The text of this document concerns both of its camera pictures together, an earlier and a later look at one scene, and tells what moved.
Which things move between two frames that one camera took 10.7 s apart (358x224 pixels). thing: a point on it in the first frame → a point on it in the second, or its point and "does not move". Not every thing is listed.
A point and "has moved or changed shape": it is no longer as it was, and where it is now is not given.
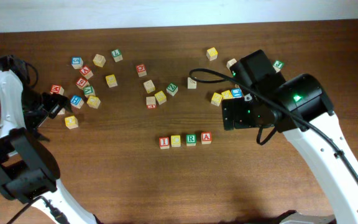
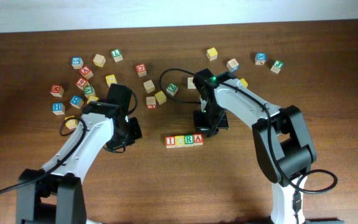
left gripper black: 56,102 → 136,134
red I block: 164,142 → 170,142
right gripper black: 238,106 → 199,126
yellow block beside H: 93,102 does not move
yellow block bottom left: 71,122 does not move
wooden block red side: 151,102 does not move
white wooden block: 191,84 does not move
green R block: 191,140 does not move
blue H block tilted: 77,101 does not move
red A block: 206,137 has moved or changed shape
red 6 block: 82,82 does not move
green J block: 278,65 does not move
